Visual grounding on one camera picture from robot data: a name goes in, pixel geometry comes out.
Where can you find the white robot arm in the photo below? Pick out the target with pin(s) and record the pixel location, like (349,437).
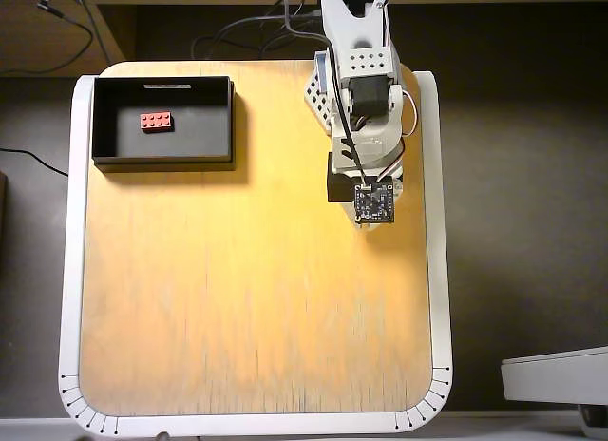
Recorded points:
(361,37)

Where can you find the black camera circuit board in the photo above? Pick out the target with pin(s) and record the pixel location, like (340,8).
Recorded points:
(375,202)

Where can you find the white label strip on bin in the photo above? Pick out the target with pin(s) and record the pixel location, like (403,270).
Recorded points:
(166,86)

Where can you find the white perforated base bracket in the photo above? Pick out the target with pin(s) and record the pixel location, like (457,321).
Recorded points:
(316,99)

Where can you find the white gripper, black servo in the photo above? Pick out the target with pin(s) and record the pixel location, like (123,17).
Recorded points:
(340,186)

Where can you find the black rectangular bin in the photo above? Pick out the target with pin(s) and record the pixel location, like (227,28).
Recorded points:
(204,127)

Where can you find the red lego block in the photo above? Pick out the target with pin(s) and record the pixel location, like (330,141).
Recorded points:
(157,122)

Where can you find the white table edge frame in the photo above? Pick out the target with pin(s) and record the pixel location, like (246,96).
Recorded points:
(71,270)

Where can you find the white device housing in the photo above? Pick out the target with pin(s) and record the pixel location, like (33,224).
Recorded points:
(556,377)

